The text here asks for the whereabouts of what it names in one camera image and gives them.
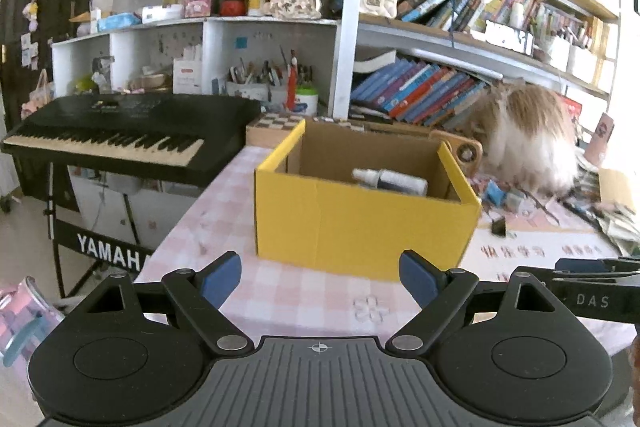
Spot row of mixed books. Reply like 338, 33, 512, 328
395, 0, 601, 38

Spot hanging pink bag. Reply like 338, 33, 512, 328
20, 69, 55, 120

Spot brown kraft box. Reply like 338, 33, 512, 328
597, 168, 636, 208

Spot black electronic keyboard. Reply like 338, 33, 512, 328
1, 93, 263, 188

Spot dark bottle with white cap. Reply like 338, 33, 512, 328
351, 168, 430, 196

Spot wooden bookshelf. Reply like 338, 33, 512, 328
332, 0, 623, 142

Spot white carton red label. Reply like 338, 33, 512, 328
172, 47, 203, 95

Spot checkered wooden board box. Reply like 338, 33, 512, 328
246, 112, 366, 148

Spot white storage box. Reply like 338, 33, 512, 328
547, 39, 598, 82

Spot stack of papers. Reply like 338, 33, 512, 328
560, 152, 640, 258

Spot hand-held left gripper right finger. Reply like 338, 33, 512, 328
384, 249, 577, 354

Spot red books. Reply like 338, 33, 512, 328
562, 94, 583, 142

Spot black keyboard stand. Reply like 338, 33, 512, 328
42, 162, 211, 303

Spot blue tissue pack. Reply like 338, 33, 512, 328
97, 13, 142, 32

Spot white digital clock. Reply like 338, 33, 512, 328
484, 19, 533, 55

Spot green white cup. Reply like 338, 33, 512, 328
295, 87, 319, 115

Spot yellow cardboard box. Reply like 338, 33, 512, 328
254, 117, 483, 283

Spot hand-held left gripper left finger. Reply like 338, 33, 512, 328
65, 251, 256, 354

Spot pink small box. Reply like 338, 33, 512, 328
582, 112, 616, 165

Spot fluffy orange white cat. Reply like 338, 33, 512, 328
470, 84, 581, 192

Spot wooden toy speaker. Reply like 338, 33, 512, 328
431, 130, 484, 172

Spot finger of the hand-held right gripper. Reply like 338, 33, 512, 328
515, 265, 640, 289
554, 258, 640, 275

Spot white flat box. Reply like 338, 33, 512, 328
141, 4, 185, 24

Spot pink purple bag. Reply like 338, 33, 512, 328
0, 277, 66, 368

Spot white pen holder with pens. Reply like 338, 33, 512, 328
225, 49, 316, 108

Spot white printed desk mat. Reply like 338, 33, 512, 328
457, 227, 621, 288

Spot row of blue books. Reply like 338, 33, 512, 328
350, 57, 496, 130

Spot white shelf unit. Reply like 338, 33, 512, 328
50, 17, 341, 118

